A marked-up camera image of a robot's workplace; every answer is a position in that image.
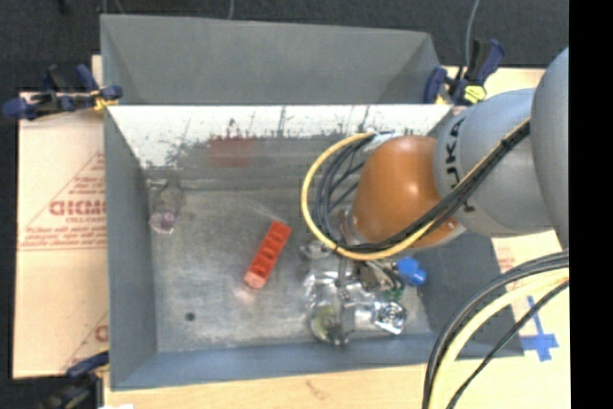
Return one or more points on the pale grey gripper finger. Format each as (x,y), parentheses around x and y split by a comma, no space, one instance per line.
(313,250)
(330,329)

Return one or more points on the clear plastic bottle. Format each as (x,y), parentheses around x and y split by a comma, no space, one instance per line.
(322,285)

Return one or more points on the red-brown flat block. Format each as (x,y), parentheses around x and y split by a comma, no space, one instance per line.
(268,256)

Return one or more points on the blue cylinder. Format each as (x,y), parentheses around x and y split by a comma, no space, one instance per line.
(412,272)

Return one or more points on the grey metal bin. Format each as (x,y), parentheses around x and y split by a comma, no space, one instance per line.
(215,292)

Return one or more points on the brown cardboard board red print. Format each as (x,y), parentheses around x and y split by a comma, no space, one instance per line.
(60,282)

